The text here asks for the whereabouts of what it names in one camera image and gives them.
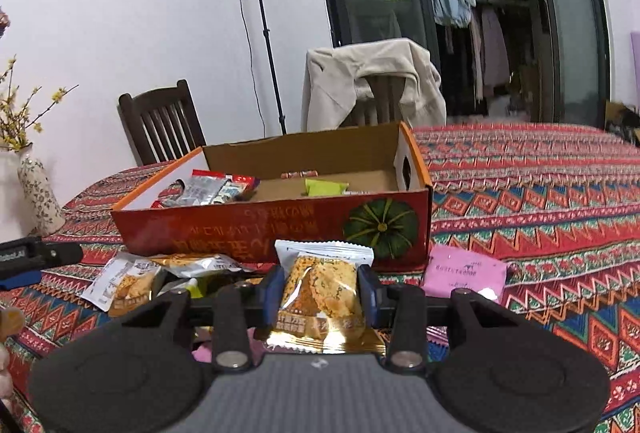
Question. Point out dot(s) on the pile of snack packets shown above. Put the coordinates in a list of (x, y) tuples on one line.
[(130, 288)]

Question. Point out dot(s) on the small red snack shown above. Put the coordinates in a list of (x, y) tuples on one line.
[(299, 174)]

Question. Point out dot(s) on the silver snack packet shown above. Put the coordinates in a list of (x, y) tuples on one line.
[(202, 192)]

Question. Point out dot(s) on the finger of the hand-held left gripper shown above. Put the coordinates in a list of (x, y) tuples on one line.
[(17, 279), (62, 254)]

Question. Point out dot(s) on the beige jacket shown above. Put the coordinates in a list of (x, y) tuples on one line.
[(340, 78)]

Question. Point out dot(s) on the wooden chair under jacket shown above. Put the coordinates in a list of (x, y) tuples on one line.
[(380, 103)]

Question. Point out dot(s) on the purple rolled yoga mat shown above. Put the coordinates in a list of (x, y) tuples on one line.
[(636, 68)]

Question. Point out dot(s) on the pink flat plastic pouch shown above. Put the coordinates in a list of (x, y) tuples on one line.
[(460, 270)]

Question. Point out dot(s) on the golden cracker packet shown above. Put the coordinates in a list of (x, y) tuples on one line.
[(320, 288)]

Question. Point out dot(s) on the pale pink hanging dress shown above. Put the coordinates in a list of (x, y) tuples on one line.
[(495, 48)]

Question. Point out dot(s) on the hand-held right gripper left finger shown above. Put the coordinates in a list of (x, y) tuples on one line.
[(272, 298)]

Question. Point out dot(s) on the pink and yellow flower bouquet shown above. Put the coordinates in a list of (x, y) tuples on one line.
[(12, 133)]

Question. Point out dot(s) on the red snack packet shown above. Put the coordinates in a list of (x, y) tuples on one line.
[(245, 183)]

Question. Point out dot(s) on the white vase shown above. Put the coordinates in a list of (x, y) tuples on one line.
[(9, 193)]

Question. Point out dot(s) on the green snack packet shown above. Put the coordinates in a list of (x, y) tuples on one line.
[(325, 187)]

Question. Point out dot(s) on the dark wooden chair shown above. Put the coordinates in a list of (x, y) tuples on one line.
[(160, 105)]

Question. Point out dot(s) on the floral ceramic vase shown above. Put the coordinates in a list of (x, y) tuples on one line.
[(40, 198)]

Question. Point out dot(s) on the brown cardboard box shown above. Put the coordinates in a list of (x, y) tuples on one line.
[(622, 123)]

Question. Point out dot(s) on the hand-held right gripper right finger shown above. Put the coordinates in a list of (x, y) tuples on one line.
[(367, 298)]

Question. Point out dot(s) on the red orange cardboard box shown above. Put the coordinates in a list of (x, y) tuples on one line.
[(300, 223)]

